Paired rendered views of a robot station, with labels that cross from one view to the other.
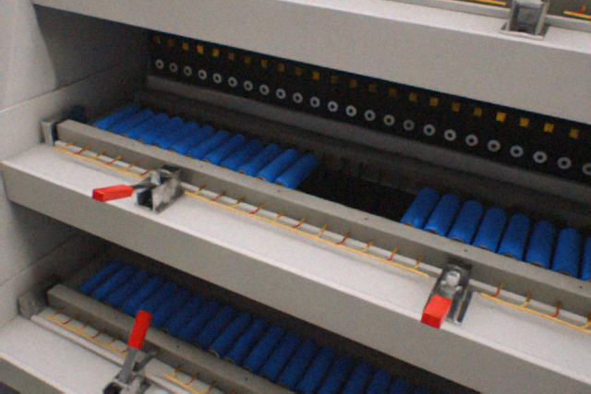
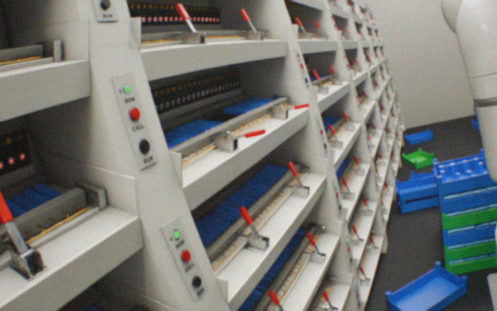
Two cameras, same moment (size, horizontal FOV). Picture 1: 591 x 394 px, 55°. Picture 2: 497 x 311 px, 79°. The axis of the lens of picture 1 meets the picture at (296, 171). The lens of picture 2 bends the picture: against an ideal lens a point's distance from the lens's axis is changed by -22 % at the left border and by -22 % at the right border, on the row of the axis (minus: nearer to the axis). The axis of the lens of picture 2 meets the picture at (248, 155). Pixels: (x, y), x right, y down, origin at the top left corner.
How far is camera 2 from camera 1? 0.87 m
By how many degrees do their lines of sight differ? 82
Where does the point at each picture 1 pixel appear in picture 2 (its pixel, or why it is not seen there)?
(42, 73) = not seen: hidden behind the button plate
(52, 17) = not seen: hidden behind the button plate
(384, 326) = (283, 130)
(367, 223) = (254, 113)
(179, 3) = (206, 53)
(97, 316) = (215, 250)
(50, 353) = (234, 274)
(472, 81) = (261, 54)
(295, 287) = (272, 137)
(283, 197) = (239, 120)
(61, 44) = not seen: hidden behind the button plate
